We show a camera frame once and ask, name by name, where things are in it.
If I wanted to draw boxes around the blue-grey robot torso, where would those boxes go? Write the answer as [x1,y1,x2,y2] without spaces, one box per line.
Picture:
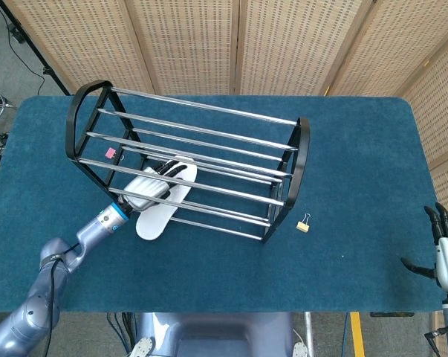
[129,311,310,357]

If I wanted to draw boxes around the black stand pole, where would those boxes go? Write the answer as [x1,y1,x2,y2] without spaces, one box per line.
[0,0,72,97]

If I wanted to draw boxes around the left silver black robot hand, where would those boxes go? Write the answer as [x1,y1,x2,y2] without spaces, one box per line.
[119,158,189,211]

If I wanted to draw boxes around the silver metal table leg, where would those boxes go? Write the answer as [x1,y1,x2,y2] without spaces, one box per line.
[303,312,316,345]

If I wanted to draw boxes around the blue carpet table mat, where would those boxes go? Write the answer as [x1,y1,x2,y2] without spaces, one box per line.
[0,95,447,313]

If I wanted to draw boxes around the black shoe rack chrome bars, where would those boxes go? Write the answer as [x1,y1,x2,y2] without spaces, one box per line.
[65,80,312,245]

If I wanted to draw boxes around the white slipper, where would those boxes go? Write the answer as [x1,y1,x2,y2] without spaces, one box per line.
[134,156,198,242]

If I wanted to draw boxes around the woven wicker folding screen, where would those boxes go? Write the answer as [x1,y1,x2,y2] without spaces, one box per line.
[2,0,448,209]

